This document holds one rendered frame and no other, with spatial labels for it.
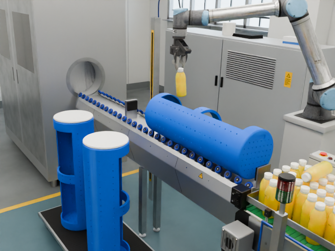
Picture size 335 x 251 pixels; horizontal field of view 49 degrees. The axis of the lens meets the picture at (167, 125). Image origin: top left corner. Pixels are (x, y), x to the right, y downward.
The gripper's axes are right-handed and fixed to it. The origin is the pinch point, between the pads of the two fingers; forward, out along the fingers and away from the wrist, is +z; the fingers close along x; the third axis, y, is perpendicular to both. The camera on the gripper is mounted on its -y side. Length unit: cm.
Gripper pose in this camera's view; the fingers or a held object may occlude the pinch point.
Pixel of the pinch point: (180, 68)
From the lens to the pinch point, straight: 239.8
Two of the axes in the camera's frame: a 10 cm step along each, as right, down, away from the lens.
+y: -5.8, -3.0, 7.6
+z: -0.3, 9.4, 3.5
